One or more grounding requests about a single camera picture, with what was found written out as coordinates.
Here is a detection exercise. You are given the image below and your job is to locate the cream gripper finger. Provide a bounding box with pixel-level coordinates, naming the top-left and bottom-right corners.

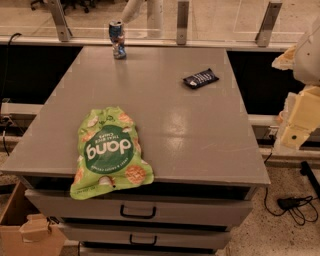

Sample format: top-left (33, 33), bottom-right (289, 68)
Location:
top-left (271, 45), bottom-right (296, 70)
top-left (276, 85), bottom-right (320, 149)

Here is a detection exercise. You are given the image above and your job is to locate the dark blue rxbar wrapper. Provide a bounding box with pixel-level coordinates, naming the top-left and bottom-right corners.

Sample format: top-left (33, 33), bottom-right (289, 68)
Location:
top-left (183, 68), bottom-right (219, 89)

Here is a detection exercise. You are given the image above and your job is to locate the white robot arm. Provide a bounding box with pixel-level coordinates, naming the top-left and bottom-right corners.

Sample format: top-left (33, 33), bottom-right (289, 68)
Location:
top-left (272, 17), bottom-right (320, 150)

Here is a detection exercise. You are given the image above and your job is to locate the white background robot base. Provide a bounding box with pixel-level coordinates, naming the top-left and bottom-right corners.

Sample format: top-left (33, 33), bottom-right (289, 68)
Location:
top-left (121, 0), bottom-right (164, 38)

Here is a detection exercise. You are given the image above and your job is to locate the green rice chip bag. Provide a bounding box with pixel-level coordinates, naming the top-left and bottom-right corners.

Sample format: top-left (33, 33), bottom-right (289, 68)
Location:
top-left (70, 107), bottom-right (154, 200)

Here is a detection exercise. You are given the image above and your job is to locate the grey drawer cabinet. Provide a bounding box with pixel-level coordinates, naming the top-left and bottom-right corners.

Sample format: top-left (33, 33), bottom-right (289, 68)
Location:
top-left (2, 46), bottom-right (269, 256)

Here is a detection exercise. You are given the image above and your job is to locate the crushed blue soda can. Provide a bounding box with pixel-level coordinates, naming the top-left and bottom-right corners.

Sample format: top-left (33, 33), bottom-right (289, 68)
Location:
top-left (109, 20), bottom-right (126, 59)

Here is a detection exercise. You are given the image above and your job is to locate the cardboard box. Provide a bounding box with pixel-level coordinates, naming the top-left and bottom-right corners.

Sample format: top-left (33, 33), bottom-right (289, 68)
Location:
top-left (0, 182), bottom-right (66, 256)

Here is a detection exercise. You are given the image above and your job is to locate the right metal bracket post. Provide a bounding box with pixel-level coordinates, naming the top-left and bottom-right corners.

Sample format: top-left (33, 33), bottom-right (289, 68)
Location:
top-left (255, 0), bottom-right (282, 47)

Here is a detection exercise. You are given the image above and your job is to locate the metal bracket post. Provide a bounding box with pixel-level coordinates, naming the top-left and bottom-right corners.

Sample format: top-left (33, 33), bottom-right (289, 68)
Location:
top-left (255, 0), bottom-right (282, 47)
top-left (48, 0), bottom-right (72, 42)
top-left (176, 0), bottom-right (189, 45)

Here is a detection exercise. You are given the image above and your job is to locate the black power adapter with cable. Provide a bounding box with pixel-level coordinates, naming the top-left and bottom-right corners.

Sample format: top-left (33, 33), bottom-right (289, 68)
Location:
top-left (263, 189), bottom-right (319, 226)

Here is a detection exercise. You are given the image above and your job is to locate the middle metal bracket post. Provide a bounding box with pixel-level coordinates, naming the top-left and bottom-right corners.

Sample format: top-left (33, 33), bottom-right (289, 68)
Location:
top-left (176, 0), bottom-right (189, 45)

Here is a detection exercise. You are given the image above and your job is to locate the drawer black handle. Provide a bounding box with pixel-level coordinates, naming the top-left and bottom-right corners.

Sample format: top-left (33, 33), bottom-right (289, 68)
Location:
top-left (129, 234), bottom-right (158, 246)
top-left (119, 205), bottom-right (157, 219)

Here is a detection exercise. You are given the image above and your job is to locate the top drawer black handle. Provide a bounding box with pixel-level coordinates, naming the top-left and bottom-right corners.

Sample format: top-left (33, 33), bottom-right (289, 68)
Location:
top-left (119, 205), bottom-right (157, 219)

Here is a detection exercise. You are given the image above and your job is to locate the left metal bracket post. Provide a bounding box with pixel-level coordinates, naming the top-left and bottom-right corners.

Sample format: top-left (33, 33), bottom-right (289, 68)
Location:
top-left (48, 0), bottom-right (72, 42)

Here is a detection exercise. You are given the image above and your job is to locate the black cable at left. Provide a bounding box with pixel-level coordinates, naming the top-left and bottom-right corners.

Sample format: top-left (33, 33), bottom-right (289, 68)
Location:
top-left (0, 32), bottom-right (23, 101)

